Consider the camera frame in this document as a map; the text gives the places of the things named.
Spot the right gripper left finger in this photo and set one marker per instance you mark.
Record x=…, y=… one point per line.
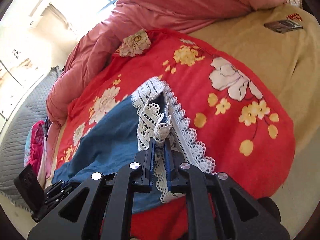
x=101, y=206

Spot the blue denim lace-trimmed pants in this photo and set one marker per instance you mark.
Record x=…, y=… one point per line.
x=151, y=111

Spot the red floral blanket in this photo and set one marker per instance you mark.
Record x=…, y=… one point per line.
x=242, y=124

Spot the beige bed sheet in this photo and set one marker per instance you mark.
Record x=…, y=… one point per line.
x=288, y=64

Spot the grey quilted headboard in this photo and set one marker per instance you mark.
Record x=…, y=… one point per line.
x=33, y=109

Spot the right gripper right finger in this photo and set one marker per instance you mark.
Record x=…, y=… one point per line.
x=218, y=207

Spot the salmon pink comforter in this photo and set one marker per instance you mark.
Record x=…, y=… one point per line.
x=92, y=53

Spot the magenta clothes pile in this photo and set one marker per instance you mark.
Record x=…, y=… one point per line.
x=35, y=152

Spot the dark patch on sheet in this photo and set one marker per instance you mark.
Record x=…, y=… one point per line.
x=283, y=26

